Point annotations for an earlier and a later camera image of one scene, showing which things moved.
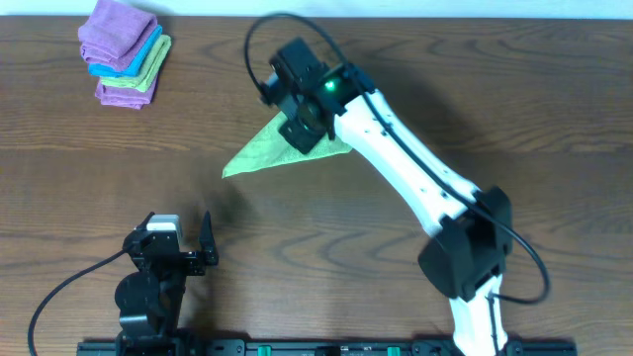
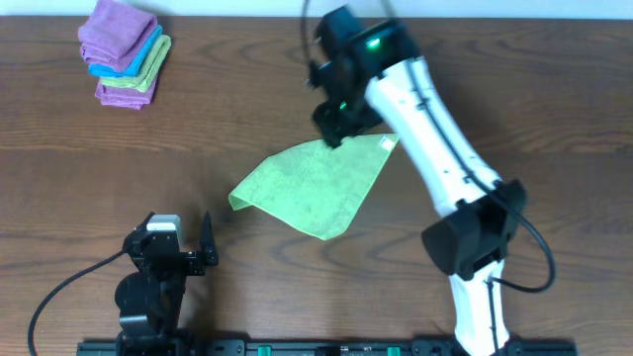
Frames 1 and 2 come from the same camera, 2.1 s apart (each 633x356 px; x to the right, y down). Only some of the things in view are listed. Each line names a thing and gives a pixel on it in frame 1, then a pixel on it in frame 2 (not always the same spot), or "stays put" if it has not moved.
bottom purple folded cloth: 125,96 stays put
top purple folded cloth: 115,33 stays put
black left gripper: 174,255 stays put
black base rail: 213,347 stays put
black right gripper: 301,136 → 334,128
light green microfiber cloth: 269,147 → 314,185
